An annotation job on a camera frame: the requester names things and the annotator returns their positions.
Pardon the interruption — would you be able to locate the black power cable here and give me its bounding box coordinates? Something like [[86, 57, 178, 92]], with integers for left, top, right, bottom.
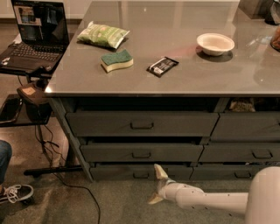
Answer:
[[33, 125, 102, 224]]

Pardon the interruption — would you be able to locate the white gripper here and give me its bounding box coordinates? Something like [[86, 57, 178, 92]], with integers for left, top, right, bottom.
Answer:
[[148, 164, 183, 205]]

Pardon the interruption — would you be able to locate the green chip bag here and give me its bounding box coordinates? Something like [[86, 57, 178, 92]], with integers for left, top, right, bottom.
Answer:
[[77, 21, 130, 49]]

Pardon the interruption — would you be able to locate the black tablet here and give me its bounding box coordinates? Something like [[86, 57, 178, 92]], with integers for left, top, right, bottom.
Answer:
[[0, 96, 23, 125]]

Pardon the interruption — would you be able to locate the green yellow sponge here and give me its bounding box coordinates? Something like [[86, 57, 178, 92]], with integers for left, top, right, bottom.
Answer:
[[101, 50, 134, 73]]

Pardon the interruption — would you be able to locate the black snack bar wrapper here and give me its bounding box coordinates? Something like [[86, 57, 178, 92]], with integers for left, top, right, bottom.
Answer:
[[146, 57, 179, 78]]

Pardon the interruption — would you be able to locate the blue jeans leg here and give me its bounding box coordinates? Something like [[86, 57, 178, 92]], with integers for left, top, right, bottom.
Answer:
[[0, 140, 12, 185]]

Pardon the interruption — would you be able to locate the black white sneaker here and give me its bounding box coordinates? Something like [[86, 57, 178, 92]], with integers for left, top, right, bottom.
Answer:
[[0, 185, 34, 204]]

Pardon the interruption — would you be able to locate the grey metal cabinet frame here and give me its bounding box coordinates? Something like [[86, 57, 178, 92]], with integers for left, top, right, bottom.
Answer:
[[52, 97, 280, 180]]

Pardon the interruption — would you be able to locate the black device with sticker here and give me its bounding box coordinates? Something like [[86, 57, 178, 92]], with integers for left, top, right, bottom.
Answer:
[[17, 81, 52, 123]]

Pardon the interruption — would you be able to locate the black laptop stand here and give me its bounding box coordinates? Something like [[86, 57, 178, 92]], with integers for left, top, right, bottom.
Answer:
[[0, 75, 82, 178]]

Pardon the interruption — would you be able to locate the white bowl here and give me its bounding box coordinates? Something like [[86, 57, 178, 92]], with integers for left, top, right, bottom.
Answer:
[[197, 33, 235, 56]]

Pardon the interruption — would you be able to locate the grey drawer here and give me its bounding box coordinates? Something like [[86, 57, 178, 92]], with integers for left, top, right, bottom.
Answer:
[[191, 165, 268, 180], [66, 111, 218, 137], [80, 143, 203, 162], [199, 143, 280, 163], [211, 112, 280, 143], [90, 164, 193, 180]]

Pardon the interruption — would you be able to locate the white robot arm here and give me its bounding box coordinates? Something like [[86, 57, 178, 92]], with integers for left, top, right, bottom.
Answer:
[[149, 164, 280, 224]]

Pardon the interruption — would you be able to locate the black laptop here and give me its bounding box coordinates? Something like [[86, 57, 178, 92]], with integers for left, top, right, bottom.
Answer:
[[0, 0, 69, 74]]

